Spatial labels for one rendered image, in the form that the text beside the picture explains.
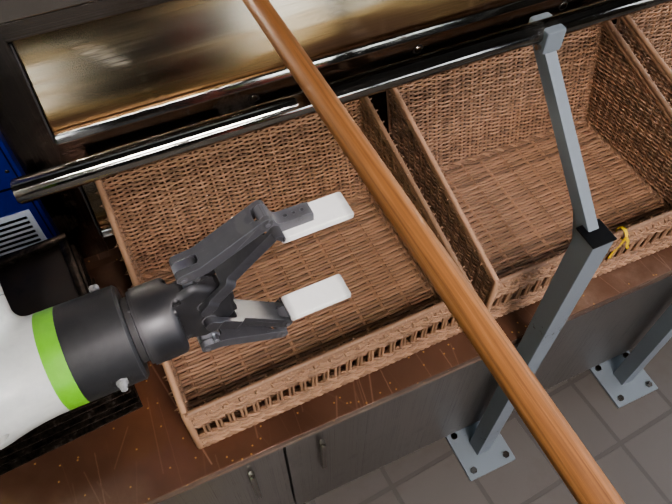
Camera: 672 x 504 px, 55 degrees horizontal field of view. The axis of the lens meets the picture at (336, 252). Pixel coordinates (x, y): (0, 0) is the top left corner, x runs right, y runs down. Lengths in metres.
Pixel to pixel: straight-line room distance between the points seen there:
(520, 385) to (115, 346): 0.34
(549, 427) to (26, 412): 0.43
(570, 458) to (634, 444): 1.42
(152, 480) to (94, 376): 0.64
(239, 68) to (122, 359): 0.74
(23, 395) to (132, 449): 0.66
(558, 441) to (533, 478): 1.29
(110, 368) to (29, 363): 0.06
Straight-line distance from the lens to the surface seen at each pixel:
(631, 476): 1.94
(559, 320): 1.19
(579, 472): 0.56
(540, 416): 0.56
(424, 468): 1.80
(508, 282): 1.21
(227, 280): 0.58
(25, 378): 0.59
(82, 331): 0.58
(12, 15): 1.09
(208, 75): 1.20
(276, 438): 1.20
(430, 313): 1.14
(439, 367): 1.26
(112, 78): 1.17
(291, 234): 0.56
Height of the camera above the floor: 1.71
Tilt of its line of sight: 55 degrees down
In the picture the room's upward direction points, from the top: straight up
